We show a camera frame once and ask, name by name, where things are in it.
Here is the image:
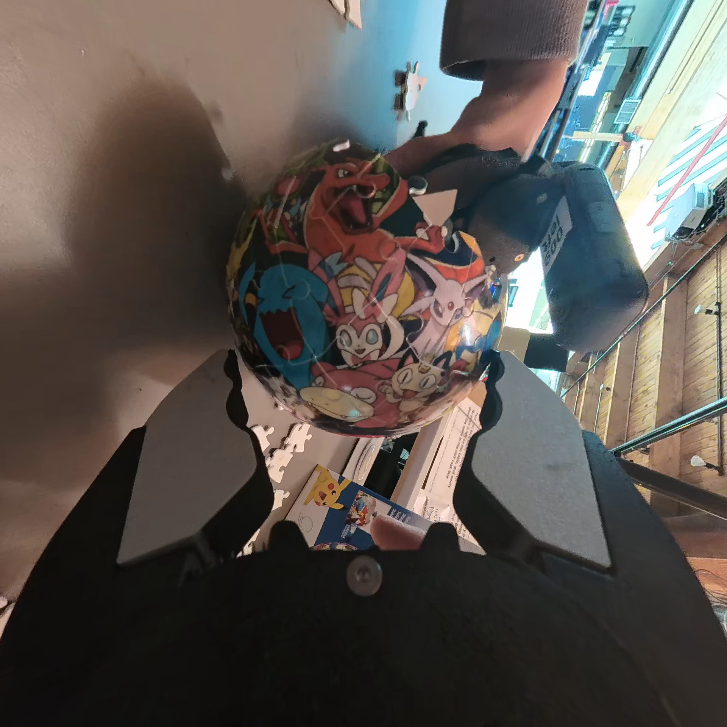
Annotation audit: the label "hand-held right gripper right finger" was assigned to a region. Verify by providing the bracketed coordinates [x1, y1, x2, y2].
[454, 351, 612, 572]

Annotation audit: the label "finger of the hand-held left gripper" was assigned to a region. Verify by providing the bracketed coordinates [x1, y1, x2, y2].
[413, 189, 459, 221]

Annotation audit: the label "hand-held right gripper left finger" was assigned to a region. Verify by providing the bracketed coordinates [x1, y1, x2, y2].
[116, 349, 275, 569]

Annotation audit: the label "joined white puzzle pieces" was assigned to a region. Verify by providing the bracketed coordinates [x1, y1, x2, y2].
[393, 61, 428, 122]

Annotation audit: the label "colourful puzzle ball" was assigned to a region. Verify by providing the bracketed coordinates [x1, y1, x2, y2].
[226, 139, 505, 438]

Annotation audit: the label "person's left forearm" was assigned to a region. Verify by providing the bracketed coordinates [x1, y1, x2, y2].
[440, 0, 588, 81]

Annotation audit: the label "pile of loose puzzle pieces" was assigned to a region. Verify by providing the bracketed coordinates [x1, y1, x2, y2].
[241, 423, 314, 557]

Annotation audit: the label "printed puzzle box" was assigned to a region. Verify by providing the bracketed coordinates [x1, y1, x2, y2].
[284, 465, 434, 554]

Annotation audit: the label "person's left hand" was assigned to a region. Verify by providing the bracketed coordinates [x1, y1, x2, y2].
[386, 58, 570, 174]

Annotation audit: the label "person's right hand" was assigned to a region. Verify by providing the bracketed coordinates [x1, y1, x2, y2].
[375, 515, 428, 551]

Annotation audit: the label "printed instruction sheet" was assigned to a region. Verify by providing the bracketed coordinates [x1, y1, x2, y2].
[423, 396, 490, 554]

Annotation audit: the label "beige and black hanging panel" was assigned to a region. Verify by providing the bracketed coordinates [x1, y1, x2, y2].
[499, 325, 570, 374]

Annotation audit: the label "clear plastic stand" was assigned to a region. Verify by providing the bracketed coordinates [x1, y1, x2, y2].
[349, 436, 385, 486]

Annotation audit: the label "black metal rail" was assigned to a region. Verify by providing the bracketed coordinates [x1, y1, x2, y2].
[610, 396, 727, 456]

